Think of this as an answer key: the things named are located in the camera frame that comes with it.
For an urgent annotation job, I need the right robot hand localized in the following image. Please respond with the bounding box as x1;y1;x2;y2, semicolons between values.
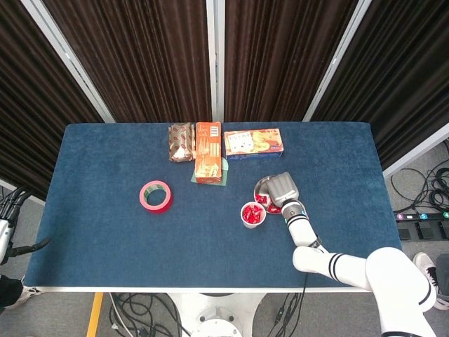
260;171;300;208

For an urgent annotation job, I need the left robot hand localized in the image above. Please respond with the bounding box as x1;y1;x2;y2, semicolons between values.
0;185;52;266

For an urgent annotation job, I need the red candies heap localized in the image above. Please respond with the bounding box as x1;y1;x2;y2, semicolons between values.
255;192;281;214
242;204;266;225

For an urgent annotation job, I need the white paper cup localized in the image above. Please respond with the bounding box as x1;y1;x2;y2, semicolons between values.
240;201;267;230

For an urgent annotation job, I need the round metal plate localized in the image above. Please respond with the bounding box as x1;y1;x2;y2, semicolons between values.
253;175;297;215

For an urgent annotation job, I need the blue yellow cookie box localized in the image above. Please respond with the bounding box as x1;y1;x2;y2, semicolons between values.
223;128;284;161

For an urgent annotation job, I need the black trouser leg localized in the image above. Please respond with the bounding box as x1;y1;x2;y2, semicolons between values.
0;275;25;310

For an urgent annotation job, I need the flat green packet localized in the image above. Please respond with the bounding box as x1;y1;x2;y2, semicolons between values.
190;157;229;187

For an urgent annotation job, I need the white black sneaker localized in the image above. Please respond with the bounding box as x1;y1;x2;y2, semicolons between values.
413;251;438;278
17;286;40;306

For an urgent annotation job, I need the orange snack box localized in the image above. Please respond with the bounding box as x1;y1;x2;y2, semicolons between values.
194;121;223;185

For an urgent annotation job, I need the blue tablecloth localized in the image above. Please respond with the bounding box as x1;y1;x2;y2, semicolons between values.
23;121;408;289

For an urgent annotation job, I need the golden foil snack pack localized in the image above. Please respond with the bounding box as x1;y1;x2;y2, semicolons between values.
167;122;196;163

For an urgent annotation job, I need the red tape roll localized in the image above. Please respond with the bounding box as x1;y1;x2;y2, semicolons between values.
139;180;174;214

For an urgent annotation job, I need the yellow floor tape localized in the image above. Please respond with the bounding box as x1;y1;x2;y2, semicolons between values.
86;293;105;337

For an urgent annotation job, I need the dark brown curtain panel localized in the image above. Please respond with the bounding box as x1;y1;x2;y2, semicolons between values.
41;0;213;123
311;0;449;171
0;0;105;197
223;0;359;123

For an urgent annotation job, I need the black numbered power strip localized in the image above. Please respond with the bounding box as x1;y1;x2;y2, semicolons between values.
392;209;449;223

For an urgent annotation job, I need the black foot pedal unit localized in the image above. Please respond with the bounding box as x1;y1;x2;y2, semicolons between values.
397;220;449;242

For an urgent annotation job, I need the white table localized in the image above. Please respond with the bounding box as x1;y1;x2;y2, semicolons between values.
34;286;375;294

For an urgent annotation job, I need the white frame rail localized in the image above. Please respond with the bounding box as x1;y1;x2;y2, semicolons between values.
382;122;449;180
0;178;32;196

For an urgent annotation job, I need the black cable with switch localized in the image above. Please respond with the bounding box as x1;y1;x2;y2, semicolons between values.
266;293;303;337

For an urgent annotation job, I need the white frame post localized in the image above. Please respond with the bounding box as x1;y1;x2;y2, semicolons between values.
302;0;373;123
206;0;226;122
20;0;116;123

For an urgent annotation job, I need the white pedestal base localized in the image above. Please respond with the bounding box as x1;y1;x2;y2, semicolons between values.
167;293;264;337

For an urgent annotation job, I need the black floor cables bundle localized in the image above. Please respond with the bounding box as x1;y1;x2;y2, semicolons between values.
389;138;449;213
107;293;192;337

